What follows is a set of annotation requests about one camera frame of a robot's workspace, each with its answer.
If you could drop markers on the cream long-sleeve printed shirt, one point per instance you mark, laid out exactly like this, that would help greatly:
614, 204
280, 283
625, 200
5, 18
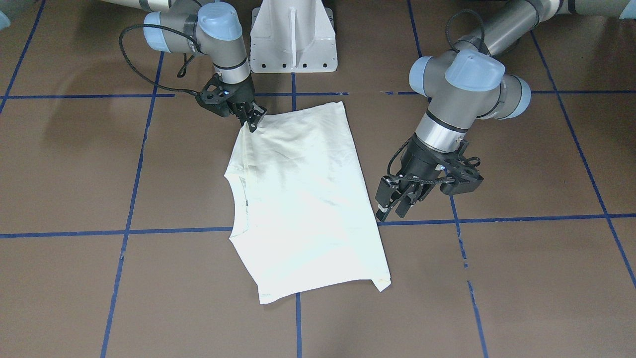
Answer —
303, 218

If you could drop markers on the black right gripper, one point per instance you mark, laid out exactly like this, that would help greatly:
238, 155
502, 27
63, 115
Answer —
243, 94

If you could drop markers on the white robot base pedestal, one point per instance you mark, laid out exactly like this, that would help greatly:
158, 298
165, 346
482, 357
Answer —
293, 36

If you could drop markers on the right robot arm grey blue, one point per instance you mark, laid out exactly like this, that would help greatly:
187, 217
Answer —
212, 28

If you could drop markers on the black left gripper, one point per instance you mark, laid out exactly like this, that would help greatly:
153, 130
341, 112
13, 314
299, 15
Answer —
416, 159

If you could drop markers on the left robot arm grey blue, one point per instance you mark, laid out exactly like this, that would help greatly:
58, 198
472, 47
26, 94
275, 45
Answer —
464, 84

